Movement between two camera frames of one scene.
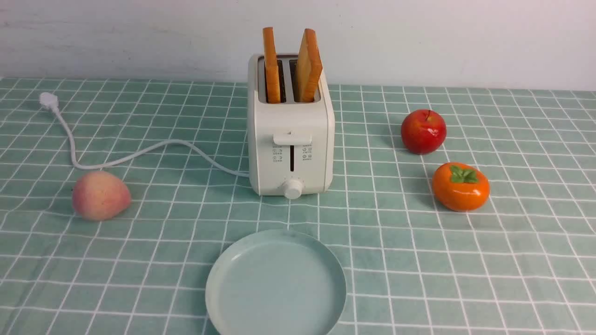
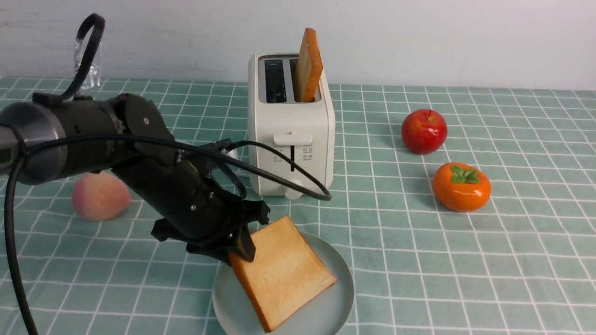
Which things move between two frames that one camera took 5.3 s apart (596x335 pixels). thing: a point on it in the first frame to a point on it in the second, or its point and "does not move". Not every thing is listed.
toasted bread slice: x=273 y=85 to x=284 y=275
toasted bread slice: x=309 y=66 does not move
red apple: x=423 y=131 does not move
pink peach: x=100 y=195 does not move
